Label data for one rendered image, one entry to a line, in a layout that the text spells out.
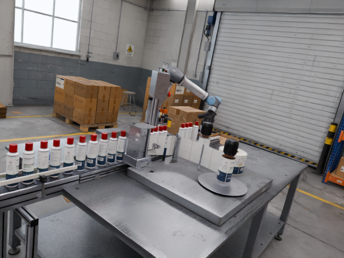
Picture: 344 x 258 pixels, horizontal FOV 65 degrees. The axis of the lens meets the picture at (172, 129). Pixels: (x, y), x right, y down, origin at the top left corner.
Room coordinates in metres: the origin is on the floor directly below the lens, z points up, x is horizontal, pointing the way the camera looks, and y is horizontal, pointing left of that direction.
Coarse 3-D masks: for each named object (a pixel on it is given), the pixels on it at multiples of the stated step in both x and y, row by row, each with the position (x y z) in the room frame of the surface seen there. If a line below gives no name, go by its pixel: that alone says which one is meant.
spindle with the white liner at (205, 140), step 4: (204, 124) 1.94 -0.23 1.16; (208, 124) 1.93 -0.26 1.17; (212, 124) 1.96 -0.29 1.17; (204, 128) 1.94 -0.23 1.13; (208, 128) 1.93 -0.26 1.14; (212, 128) 1.96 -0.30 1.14; (204, 132) 1.93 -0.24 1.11; (208, 132) 1.93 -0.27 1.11; (200, 136) 1.96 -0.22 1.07; (204, 136) 1.94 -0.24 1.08; (208, 136) 1.94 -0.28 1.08; (200, 140) 1.94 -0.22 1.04; (204, 140) 1.92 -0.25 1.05; (208, 140) 1.93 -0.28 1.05; (208, 144) 1.94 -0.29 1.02
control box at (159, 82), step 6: (156, 72) 1.96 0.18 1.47; (162, 72) 1.99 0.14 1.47; (156, 78) 1.94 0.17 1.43; (162, 78) 1.94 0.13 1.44; (168, 78) 1.96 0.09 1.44; (150, 84) 2.07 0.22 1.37; (156, 84) 1.93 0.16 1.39; (162, 84) 1.95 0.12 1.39; (168, 84) 1.97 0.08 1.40; (150, 90) 2.04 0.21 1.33; (156, 90) 1.93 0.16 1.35; (162, 90) 1.95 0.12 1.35; (156, 96) 1.94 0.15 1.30; (162, 96) 1.95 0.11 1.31
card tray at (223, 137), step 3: (210, 135) 2.91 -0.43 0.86; (213, 135) 2.97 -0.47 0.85; (216, 135) 3.02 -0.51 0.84; (219, 135) 3.06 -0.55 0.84; (222, 135) 3.04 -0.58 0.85; (225, 135) 3.02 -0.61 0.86; (219, 138) 2.93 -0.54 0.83; (222, 138) 2.95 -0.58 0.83; (225, 138) 2.98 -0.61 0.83; (228, 138) 2.99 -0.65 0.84; (231, 138) 2.97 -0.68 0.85; (234, 138) 2.95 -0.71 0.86; (237, 138) 2.93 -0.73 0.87; (222, 141) 2.82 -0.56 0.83; (222, 144) 2.71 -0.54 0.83
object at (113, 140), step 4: (112, 132) 1.60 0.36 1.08; (116, 132) 1.61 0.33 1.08; (112, 136) 1.59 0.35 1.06; (116, 136) 1.61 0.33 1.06; (112, 140) 1.58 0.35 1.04; (116, 140) 1.59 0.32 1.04; (112, 144) 1.58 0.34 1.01; (116, 144) 1.60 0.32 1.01; (108, 148) 1.60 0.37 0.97; (112, 148) 1.58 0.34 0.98; (116, 148) 1.61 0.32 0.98; (108, 152) 1.59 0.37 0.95; (112, 152) 1.58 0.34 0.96; (108, 156) 1.59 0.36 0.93; (112, 156) 1.59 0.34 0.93; (108, 160) 1.59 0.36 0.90; (112, 160) 1.59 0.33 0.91
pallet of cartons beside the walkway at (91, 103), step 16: (64, 80) 5.36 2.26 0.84; (80, 80) 5.37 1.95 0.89; (96, 80) 5.84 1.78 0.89; (64, 96) 5.32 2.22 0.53; (80, 96) 4.97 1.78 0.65; (96, 96) 5.08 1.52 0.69; (112, 96) 5.37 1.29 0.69; (64, 112) 5.27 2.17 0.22; (80, 112) 4.94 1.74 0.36; (96, 112) 5.11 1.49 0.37; (112, 112) 5.40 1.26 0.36; (80, 128) 4.93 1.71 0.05; (96, 128) 5.16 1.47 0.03
